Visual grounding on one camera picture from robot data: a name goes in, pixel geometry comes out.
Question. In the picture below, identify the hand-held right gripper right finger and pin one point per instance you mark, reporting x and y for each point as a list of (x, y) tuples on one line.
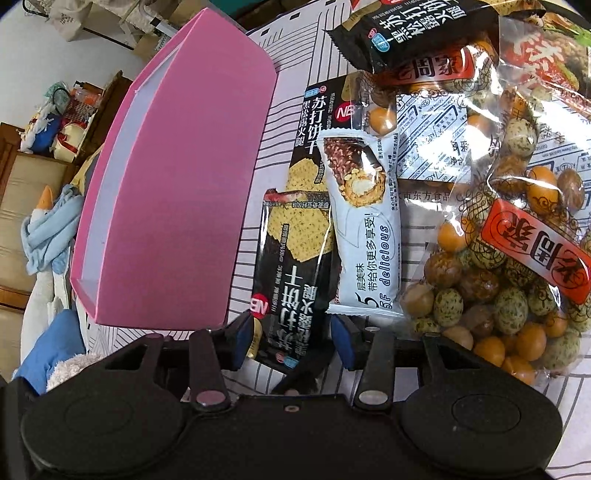
[(344, 344)]

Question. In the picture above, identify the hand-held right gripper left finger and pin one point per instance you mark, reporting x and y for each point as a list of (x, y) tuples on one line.
[(242, 344)]

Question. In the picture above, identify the black cracker packet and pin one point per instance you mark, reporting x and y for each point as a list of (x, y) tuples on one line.
[(323, 115), (295, 295), (406, 32)]

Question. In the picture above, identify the white chocolate bar wrapper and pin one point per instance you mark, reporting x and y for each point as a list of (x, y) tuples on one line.
[(364, 230)]

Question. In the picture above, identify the pink storage box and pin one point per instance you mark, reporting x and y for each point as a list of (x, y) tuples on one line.
[(175, 184)]

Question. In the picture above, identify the hotpot meal packet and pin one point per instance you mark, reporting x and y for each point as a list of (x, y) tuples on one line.
[(549, 50)]

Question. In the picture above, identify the beige fluffy plush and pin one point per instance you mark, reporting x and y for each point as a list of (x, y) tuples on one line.
[(74, 371)]

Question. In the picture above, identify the blue pillow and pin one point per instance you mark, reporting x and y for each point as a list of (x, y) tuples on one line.
[(55, 350)]

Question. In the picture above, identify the light blue cloth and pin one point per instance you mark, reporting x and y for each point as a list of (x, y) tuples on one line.
[(51, 230)]

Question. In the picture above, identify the wooden sofa with beige cushions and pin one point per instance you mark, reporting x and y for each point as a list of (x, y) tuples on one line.
[(32, 194)]

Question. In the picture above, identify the red and white bag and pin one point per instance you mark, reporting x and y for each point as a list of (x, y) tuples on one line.
[(69, 141)]

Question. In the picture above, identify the striped bed sheet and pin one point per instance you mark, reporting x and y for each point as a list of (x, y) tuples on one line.
[(288, 60)]

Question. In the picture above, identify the cardboard box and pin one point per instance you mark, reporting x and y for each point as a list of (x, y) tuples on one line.
[(147, 27)]

